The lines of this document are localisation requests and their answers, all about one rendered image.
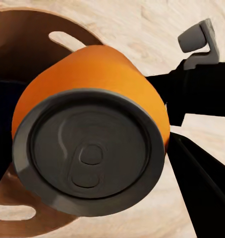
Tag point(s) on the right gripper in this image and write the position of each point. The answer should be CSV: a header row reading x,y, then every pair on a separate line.
x,y
196,91

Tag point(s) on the trash can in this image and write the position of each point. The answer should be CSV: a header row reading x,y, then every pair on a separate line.
x,y
26,50

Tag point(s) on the can of soda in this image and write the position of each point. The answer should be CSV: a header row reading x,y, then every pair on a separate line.
x,y
90,134
9,94

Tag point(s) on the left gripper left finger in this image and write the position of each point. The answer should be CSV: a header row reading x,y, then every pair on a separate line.
x,y
5,152

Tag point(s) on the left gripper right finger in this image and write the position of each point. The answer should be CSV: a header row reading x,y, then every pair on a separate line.
x,y
201,179

